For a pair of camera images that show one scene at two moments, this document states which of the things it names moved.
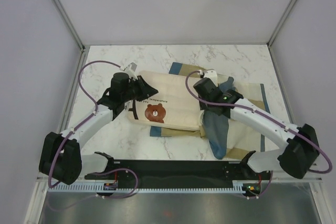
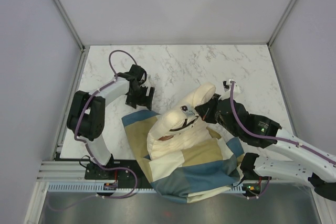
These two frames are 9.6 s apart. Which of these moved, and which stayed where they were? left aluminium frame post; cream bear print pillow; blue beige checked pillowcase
Moved: cream bear print pillow; blue beige checked pillowcase
Stayed: left aluminium frame post
